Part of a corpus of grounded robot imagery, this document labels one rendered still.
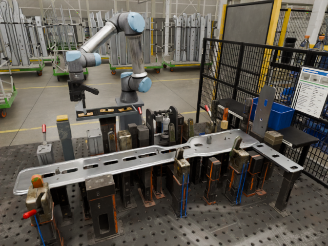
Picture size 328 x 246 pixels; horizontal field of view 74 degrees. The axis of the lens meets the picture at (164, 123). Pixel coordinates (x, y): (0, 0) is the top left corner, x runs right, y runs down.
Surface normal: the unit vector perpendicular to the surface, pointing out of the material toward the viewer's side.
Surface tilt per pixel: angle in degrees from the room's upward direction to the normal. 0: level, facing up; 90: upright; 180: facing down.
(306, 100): 90
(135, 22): 83
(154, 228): 0
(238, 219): 0
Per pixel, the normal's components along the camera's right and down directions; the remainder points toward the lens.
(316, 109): -0.92, 0.14
